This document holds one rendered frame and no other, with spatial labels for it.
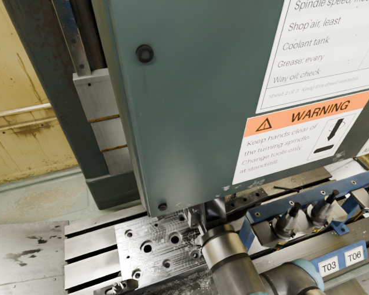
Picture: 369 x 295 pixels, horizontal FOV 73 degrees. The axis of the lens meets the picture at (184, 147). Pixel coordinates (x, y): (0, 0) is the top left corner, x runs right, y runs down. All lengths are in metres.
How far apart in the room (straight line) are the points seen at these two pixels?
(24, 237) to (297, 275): 1.19
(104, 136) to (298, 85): 0.88
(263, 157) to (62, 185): 1.50
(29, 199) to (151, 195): 1.48
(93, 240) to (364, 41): 1.00
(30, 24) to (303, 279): 0.92
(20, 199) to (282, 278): 1.50
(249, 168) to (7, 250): 1.25
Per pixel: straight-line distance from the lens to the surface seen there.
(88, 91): 0.91
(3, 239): 1.45
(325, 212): 0.75
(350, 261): 1.12
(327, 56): 0.26
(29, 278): 1.36
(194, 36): 0.18
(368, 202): 0.89
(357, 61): 0.29
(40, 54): 0.91
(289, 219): 0.67
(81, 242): 1.09
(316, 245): 1.12
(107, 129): 1.02
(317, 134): 0.33
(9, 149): 1.65
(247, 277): 0.46
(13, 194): 1.81
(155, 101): 0.19
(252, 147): 0.28
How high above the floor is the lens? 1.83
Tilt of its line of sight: 46 degrees down
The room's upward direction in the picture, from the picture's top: straight up
